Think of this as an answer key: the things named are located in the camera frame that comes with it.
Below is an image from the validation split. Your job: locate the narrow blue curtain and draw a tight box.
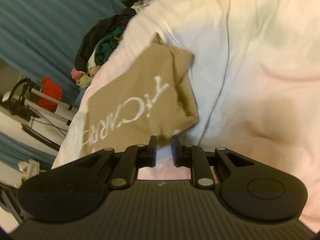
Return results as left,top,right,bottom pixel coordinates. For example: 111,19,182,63
0,132,59,171

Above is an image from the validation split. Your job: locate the black garment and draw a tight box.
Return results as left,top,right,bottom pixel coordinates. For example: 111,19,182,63
74,7,137,71

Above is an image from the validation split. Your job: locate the white vanity desk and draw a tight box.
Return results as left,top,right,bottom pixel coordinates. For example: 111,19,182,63
0,170,28,230

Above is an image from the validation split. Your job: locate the pink cloth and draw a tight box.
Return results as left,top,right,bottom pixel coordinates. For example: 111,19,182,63
70,67,86,81

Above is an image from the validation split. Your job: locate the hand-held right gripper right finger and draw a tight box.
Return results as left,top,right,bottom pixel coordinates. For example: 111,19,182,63
171,135,258,188

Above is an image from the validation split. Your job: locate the yellow-green cloth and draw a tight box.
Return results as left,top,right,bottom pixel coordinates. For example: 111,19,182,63
77,74,96,88

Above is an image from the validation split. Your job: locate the garment steamer stand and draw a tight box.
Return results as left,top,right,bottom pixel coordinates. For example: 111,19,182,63
2,78,74,131

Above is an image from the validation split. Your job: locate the green garment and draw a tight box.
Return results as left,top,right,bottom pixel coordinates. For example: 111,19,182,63
96,29,123,63

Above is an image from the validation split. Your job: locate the wide blue curtain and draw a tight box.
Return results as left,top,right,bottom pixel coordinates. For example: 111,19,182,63
0,0,141,101

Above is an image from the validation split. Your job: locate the beige printed t-shirt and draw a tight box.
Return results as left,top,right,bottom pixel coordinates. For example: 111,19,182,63
80,32,199,156

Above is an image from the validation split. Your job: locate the red bag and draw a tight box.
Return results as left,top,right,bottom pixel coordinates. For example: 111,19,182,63
37,77,63,112

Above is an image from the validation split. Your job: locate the white tissue box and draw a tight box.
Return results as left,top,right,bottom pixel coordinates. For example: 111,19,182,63
18,159,41,181

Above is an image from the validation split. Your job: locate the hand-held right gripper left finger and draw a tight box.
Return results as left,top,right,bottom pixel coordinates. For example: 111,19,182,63
72,135,158,190

